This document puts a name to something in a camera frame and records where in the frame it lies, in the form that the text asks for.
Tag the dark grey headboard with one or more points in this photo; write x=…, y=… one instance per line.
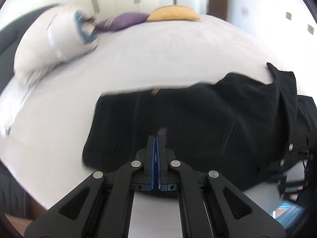
x=10, y=37

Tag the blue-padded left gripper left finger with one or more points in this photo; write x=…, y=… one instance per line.
x=144, y=179

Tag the white flat pillow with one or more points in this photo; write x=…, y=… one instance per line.
x=13, y=99

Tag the rolled white duvet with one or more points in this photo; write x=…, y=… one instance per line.
x=57, y=36

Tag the purple cushion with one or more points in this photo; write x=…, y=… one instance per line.
x=121, y=21

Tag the dark bedside cabinet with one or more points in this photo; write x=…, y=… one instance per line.
x=13, y=196

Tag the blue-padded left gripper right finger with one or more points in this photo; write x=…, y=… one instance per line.
x=165, y=180

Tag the black denim pants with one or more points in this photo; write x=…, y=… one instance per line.
x=237, y=126

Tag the white bed mattress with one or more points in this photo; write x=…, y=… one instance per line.
x=44, y=148

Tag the light blue plastic stool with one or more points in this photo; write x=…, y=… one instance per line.
x=288, y=214

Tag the yellow cushion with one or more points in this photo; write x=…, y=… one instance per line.
x=173, y=12

